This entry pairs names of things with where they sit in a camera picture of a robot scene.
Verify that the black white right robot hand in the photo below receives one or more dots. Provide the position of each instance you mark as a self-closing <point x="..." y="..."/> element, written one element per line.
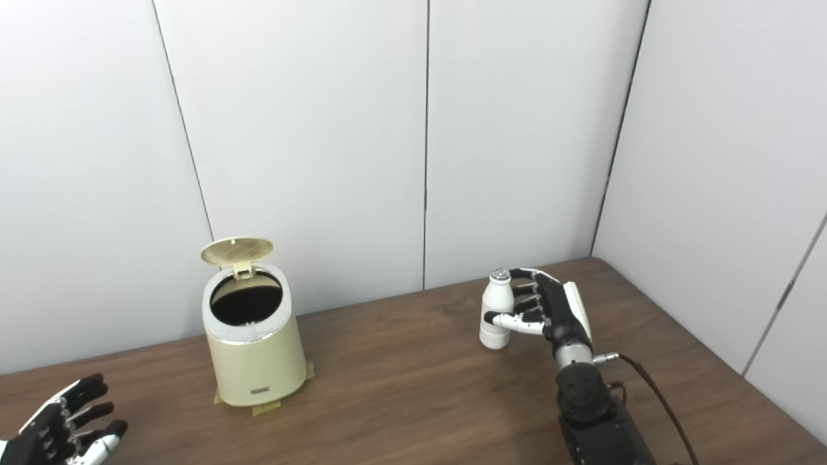
<point x="559" y="313"/>

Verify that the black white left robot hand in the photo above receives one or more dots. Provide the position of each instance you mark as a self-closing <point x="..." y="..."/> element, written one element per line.
<point x="52" y="433"/>

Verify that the small white plastic bottle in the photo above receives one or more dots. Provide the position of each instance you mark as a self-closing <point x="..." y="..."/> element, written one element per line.
<point x="496" y="298"/>

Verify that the cream-colored round bin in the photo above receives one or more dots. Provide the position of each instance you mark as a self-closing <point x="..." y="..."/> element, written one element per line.
<point x="258" y="361"/>

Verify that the cream round bin lid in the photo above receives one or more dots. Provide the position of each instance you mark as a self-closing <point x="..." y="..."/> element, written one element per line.
<point x="236" y="250"/>

